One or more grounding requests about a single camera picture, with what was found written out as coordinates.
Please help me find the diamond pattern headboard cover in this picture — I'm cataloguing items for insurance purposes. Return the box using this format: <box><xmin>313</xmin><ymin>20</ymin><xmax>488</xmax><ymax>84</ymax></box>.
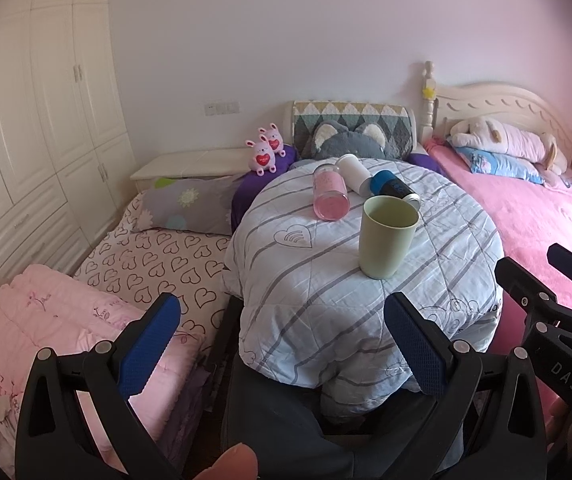
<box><xmin>291</xmin><ymin>101</ymin><xmax>415</xmax><ymax>157</ymax></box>

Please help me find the white cup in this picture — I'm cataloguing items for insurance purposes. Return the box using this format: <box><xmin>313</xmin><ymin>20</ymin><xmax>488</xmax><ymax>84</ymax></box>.
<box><xmin>335</xmin><ymin>154</ymin><xmax>373</xmax><ymax>197</ymax></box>

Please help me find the green cup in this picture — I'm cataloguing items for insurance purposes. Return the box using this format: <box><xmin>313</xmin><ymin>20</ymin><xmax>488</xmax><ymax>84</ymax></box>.
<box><xmin>358</xmin><ymin>195</ymin><xmax>421</xmax><ymax>281</ymax></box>

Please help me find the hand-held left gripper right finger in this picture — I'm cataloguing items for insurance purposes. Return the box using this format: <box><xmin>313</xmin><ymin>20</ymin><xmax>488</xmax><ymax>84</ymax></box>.
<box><xmin>383</xmin><ymin>291</ymin><xmax>549</xmax><ymax>480</ymax></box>

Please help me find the blue and black cup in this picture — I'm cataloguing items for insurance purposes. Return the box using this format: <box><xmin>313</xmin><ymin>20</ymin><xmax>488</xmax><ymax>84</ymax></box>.
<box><xmin>370</xmin><ymin>170</ymin><xmax>421</xmax><ymax>212</ymax></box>

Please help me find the cream bed headboard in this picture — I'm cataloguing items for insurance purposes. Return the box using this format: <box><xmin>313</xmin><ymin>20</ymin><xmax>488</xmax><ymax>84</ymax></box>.
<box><xmin>421</xmin><ymin>60</ymin><xmax>572</xmax><ymax>179</ymax></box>

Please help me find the white plush dog toy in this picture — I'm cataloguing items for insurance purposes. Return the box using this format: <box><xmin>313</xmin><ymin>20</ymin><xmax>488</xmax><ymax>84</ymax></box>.
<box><xmin>446</xmin><ymin>116</ymin><xmax>569</xmax><ymax>170</ymax></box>

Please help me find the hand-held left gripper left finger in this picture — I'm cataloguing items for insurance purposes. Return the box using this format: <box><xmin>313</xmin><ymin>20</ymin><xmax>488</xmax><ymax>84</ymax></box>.
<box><xmin>14</xmin><ymin>292</ymin><xmax>183</xmax><ymax>480</ymax></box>

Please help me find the purple cloth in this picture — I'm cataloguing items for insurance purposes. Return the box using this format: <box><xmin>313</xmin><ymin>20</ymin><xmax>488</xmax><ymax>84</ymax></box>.
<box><xmin>406</xmin><ymin>152</ymin><xmax>450</xmax><ymax>179</ymax></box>

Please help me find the white nightstand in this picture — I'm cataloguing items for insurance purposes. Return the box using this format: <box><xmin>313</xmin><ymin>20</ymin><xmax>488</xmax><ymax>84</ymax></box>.
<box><xmin>130</xmin><ymin>148</ymin><xmax>253</xmax><ymax>194</ymax></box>

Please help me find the striped light blue quilt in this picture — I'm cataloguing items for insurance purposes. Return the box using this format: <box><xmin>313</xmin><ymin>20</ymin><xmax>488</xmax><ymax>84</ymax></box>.
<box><xmin>227</xmin><ymin>156</ymin><xmax>505</xmax><ymax>423</ymax></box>

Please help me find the pink fleece blanket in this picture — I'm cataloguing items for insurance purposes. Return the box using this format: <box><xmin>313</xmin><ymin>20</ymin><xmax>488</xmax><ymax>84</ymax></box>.
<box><xmin>424</xmin><ymin>139</ymin><xmax>572</xmax><ymax>421</ymax></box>

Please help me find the dark grey cloth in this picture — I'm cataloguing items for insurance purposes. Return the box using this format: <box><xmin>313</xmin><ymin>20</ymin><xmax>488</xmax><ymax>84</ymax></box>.
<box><xmin>220</xmin><ymin>305</ymin><xmax>469</xmax><ymax>480</ymax></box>

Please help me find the pink glass cup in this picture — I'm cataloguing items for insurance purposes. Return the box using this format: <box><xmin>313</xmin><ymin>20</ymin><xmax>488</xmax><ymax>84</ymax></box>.
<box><xmin>313</xmin><ymin>159</ymin><xmax>351</xmax><ymax>223</ymax></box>

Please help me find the grey flower pillow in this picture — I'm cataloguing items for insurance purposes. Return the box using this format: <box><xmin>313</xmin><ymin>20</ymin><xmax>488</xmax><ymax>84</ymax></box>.
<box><xmin>130</xmin><ymin>175</ymin><xmax>244</xmax><ymax>235</ymax></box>

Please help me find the grey cat plush cushion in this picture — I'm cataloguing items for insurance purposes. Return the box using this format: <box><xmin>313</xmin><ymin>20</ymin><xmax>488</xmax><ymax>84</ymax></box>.
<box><xmin>300</xmin><ymin>120</ymin><xmax>387</xmax><ymax>162</ymax></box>

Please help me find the blue cartoon pillow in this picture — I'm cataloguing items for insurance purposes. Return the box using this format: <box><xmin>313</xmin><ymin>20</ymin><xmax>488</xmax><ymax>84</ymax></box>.
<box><xmin>453</xmin><ymin>146</ymin><xmax>546</xmax><ymax>186</ymax></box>

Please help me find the pink quilt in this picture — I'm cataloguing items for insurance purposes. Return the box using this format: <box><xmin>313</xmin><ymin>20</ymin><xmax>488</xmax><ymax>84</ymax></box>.
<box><xmin>0</xmin><ymin>264</ymin><xmax>207</xmax><ymax>480</ymax></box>

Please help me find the heart print bed sheet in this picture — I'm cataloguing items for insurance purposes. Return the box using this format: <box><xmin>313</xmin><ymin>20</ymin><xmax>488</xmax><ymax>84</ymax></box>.
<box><xmin>72</xmin><ymin>191</ymin><xmax>234</xmax><ymax>361</ymax></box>

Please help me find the white wardrobe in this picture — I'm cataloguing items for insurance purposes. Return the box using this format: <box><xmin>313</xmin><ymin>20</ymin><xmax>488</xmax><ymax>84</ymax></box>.
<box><xmin>0</xmin><ymin>0</ymin><xmax>139</xmax><ymax>321</ymax></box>

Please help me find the pink bunny toy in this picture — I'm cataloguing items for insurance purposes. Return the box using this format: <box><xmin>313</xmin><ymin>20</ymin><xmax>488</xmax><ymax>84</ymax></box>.
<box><xmin>245</xmin><ymin>136</ymin><xmax>277</xmax><ymax>177</ymax></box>
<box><xmin>259</xmin><ymin>122</ymin><xmax>287</xmax><ymax>159</ymax></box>

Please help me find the purple pillow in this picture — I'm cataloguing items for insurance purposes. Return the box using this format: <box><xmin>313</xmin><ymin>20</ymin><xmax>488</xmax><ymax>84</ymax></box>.
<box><xmin>231</xmin><ymin>146</ymin><xmax>299</xmax><ymax>233</ymax></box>

